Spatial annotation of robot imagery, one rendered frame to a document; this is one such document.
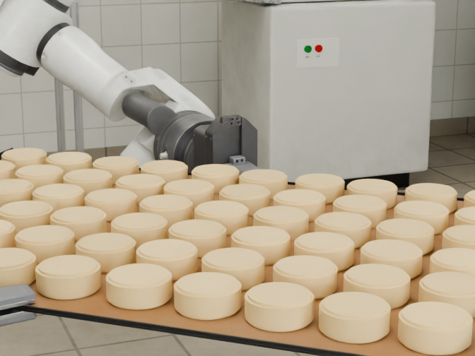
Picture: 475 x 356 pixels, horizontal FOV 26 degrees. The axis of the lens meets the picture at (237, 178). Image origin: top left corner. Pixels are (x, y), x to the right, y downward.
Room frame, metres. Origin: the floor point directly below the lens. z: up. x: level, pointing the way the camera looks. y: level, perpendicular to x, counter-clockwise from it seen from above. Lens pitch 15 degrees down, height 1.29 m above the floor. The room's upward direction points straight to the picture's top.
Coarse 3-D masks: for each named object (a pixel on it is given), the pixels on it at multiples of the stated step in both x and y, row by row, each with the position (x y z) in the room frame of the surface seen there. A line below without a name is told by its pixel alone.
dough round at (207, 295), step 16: (208, 272) 0.74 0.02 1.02; (176, 288) 0.71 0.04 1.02; (192, 288) 0.70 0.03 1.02; (208, 288) 0.70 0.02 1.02; (224, 288) 0.70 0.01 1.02; (240, 288) 0.71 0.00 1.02; (176, 304) 0.70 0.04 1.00; (192, 304) 0.69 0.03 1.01; (208, 304) 0.69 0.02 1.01; (224, 304) 0.69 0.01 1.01; (240, 304) 0.71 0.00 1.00
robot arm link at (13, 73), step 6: (0, 0) 1.35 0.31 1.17; (48, 0) 1.35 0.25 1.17; (54, 0) 1.35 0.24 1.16; (60, 0) 1.36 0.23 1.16; (66, 0) 1.37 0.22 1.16; (0, 6) 1.35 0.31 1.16; (54, 6) 1.36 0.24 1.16; (60, 6) 1.36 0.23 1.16; (66, 6) 1.37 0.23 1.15; (0, 66) 1.34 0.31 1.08; (6, 66) 1.34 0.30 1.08; (6, 72) 1.35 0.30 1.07; (12, 72) 1.35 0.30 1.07; (18, 72) 1.36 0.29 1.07
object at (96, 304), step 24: (96, 312) 0.70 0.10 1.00; (120, 312) 0.70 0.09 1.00; (144, 312) 0.70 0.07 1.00; (168, 312) 0.70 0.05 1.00; (240, 312) 0.70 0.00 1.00; (240, 336) 0.66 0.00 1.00; (264, 336) 0.66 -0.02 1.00; (288, 336) 0.66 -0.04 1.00; (312, 336) 0.66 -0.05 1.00; (384, 336) 0.66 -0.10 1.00
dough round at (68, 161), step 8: (64, 152) 1.12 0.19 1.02; (72, 152) 1.12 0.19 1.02; (80, 152) 1.12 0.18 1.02; (48, 160) 1.09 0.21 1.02; (56, 160) 1.08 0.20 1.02; (64, 160) 1.08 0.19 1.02; (72, 160) 1.08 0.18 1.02; (80, 160) 1.08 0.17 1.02; (88, 160) 1.09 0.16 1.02; (64, 168) 1.08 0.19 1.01; (72, 168) 1.08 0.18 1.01; (80, 168) 1.08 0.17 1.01; (88, 168) 1.09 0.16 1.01
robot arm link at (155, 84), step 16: (112, 80) 1.31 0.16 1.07; (128, 80) 1.31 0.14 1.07; (144, 80) 1.31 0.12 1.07; (160, 80) 1.30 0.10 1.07; (112, 96) 1.30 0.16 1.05; (160, 96) 1.34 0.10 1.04; (176, 96) 1.29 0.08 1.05; (192, 96) 1.29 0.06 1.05; (112, 112) 1.31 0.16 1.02; (208, 112) 1.28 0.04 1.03
